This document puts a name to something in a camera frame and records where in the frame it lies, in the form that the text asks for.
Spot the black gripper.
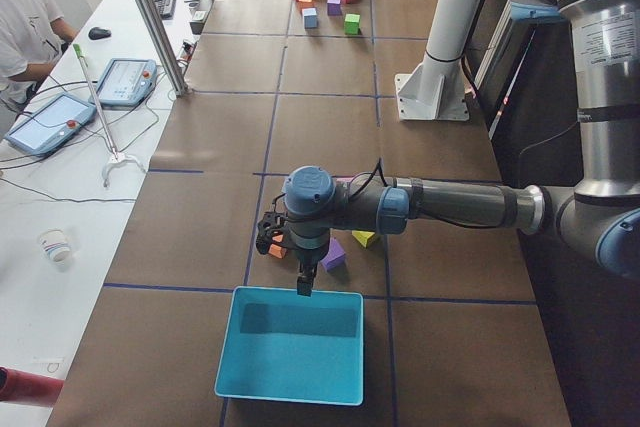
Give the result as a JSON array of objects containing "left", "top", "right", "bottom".
[{"left": 255, "top": 211, "right": 317, "bottom": 297}]

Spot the light blue foam block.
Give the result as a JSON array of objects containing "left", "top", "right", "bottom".
[{"left": 301, "top": 7, "right": 318, "bottom": 29}]

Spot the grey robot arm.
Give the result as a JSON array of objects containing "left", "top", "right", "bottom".
[
  {"left": 511, "top": 0, "right": 639, "bottom": 199},
  {"left": 255, "top": 166, "right": 639, "bottom": 296}
]

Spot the purple foam block near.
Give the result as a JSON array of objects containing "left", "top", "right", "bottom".
[{"left": 321, "top": 237, "right": 346, "bottom": 271}]

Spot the purple foam block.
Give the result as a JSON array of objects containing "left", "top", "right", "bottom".
[
  {"left": 326, "top": 0, "right": 342, "bottom": 16},
  {"left": 321, "top": 237, "right": 346, "bottom": 271}
]

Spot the orange foam block near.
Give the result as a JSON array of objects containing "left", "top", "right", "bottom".
[{"left": 268, "top": 244, "right": 288, "bottom": 259}]

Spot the orange foam block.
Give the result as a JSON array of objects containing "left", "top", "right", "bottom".
[
  {"left": 268, "top": 244, "right": 288, "bottom": 259},
  {"left": 297, "top": 0, "right": 315, "bottom": 11}
]

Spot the teal plastic bin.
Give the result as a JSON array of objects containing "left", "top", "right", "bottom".
[{"left": 214, "top": 286, "right": 364, "bottom": 406}]

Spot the yellow foam block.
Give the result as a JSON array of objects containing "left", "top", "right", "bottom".
[{"left": 351, "top": 230, "right": 380, "bottom": 249}]

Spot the white reacher grabber tool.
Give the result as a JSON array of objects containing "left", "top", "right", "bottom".
[{"left": 72, "top": 43, "right": 146, "bottom": 188}]

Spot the paper cup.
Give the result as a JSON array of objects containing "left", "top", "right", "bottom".
[{"left": 38, "top": 229, "right": 71, "bottom": 262}]

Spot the green foam block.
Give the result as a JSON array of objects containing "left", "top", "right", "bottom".
[{"left": 343, "top": 13, "right": 361, "bottom": 35}]

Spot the blue teach pendant far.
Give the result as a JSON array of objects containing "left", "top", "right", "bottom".
[{"left": 96, "top": 58, "right": 158, "bottom": 110}]

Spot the blue teach pendant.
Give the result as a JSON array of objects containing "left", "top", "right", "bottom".
[
  {"left": 96, "top": 58, "right": 158, "bottom": 110},
  {"left": 4, "top": 93, "right": 96, "bottom": 157}
]

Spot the purple foam block far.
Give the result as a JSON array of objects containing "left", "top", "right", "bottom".
[{"left": 326, "top": 0, "right": 342, "bottom": 16}]

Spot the orange foam block far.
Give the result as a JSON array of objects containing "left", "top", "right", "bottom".
[{"left": 297, "top": 0, "right": 315, "bottom": 11}]

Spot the blue teach pendant near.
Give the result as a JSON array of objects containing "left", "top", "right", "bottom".
[{"left": 4, "top": 93, "right": 96, "bottom": 157}]

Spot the red object at edge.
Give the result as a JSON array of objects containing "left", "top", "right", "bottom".
[{"left": 0, "top": 367, "right": 64, "bottom": 407}]

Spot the black computer mouse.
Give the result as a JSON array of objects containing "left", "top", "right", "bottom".
[{"left": 88, "top": 27, "right": 112, "bottom": 40}]

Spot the person in white shirt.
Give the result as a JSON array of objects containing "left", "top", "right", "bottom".
[{"left": 1, "top": 0, "right": 77, "bottom": 112}]

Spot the white camera pole mount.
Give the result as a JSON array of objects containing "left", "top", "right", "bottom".
[{"left": 395, "top": 0, "right": 480, "bottom": 121}]

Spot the aluminium frame post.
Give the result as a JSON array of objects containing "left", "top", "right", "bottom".
[{"left": 135, "top": 0, "right": 189, "bottom": 97}]

